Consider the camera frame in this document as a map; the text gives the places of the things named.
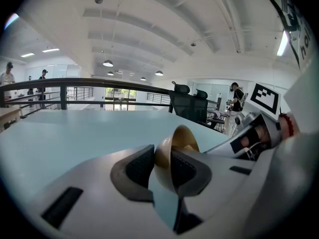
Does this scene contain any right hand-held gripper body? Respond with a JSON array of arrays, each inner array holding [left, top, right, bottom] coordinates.
[[204, 83, 284, 162]]

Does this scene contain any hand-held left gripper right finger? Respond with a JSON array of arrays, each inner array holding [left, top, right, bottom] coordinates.
[[170, 148, 256, 235]]

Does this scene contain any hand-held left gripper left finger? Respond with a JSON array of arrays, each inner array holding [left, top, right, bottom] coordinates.
[[14, 144, 175, 239]]

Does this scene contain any beige bowl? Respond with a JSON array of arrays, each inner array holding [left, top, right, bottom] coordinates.
[[153, 124, 200, 194]]

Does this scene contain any person's right hand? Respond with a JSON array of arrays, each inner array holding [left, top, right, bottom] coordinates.
[[240, 125, 272, 149]]

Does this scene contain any cluttered work desk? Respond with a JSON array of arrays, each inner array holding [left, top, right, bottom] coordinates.
[[206, 96, 231, 125]]

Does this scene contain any white banner with black print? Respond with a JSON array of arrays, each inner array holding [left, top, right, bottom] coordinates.
[[267, 0, 315, 71]]

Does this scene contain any black mesh office chair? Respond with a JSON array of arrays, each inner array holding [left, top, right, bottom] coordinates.
[[168, 81, 192, 117], [190, 89, 225, 132]]

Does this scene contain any glass door with green view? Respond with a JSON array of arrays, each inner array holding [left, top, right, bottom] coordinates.
[[104, 87, 138, 111]]

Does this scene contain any black metal railing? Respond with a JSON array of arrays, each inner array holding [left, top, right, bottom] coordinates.
[[0, 77, 175, 114]]

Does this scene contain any light wooden table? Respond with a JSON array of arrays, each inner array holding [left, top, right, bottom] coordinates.
[[0, 107, 23, 132]]

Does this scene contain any red bead bracelet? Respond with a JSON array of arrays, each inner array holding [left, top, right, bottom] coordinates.
[[280, 112, 295, 137]]

